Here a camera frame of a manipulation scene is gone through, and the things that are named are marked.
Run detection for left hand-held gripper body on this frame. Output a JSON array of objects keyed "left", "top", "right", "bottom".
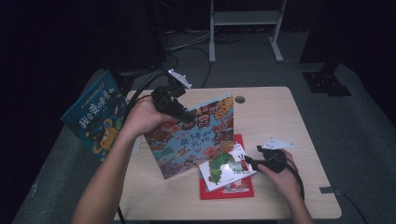
[{"left": 151, "top": 68, "right": 192, "bottom": 119}]

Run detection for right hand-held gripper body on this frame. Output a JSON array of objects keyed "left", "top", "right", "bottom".
[{"left": 256, "top": 137, "right": 295, "bottom": 175}]

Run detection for white caterpillar picture book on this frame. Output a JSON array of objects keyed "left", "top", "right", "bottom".
[{"left": 198, "top": 142, "right": 258, "bottom": 192}]

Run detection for many-creatures picture book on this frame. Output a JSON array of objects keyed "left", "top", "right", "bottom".
[{"left": 143, "top": 93, "right": 235, "bottom": 181}]

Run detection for red picture book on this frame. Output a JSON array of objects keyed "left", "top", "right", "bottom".
[{"left": 198, "top": 133, "right": 255, "bottom": 201}]

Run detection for blue monster picture book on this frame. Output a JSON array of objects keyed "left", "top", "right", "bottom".
[{"left": 60, "top": 69, "right": 129, "bottom": 163}]

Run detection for person's right hand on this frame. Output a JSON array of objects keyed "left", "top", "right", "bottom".
[{"left": 257, "top": 148, "right": 302, "bottom": 201}]

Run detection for person's left hand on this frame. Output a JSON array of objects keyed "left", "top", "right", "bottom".
[{"left": 122, "top": 94, "right": 179, "bottom": 141}]

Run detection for black stand with base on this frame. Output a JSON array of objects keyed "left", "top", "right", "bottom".
[
  {"left": 102, "top": 0, "right": 169, "bottom": 96},
  {"left": 298, "top": 0, "right": 353, "bottom": 98}
]

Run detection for grey tape strip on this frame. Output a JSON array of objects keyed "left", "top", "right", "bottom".
[{"left": 319, "top": 185, "right": 344, "bottom": 196}]

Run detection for white metal stand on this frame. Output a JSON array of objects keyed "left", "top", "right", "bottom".
[{"left": 208, "top": 0, "right": 288, "bottom": 64}]

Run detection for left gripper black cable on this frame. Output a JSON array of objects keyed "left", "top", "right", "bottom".
[{"left": 117, "top": 72, "right": 171, "bottom": 224}]

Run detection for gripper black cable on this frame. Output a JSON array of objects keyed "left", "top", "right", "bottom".
[
  {"left": 279, "top": 156, "right": 305, "bottom": 202},
  {"left": 117, "top": 72, "right": 171, "bottom": 224}
]

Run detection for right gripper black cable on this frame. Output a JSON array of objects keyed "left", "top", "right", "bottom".
[{"left": 279, "top": 156, "right": 305, "bottom": 202}]

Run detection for black floor cable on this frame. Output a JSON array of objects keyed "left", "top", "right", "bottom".
[
  {"left": 155, "top": 46, "right": 180, "bottom": 76},
  {"left": 186, "top": 46, "right": 213, "bottom": 90}
]

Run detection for white floor cables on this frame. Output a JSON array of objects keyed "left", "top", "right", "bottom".
[{"left": 165, "top": 28, "right": 213, "bottom": 53}]

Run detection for thin black table cable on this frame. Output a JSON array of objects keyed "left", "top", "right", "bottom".
[{"left": 338, "top": 189, "right": 371, "bottom": 224}]

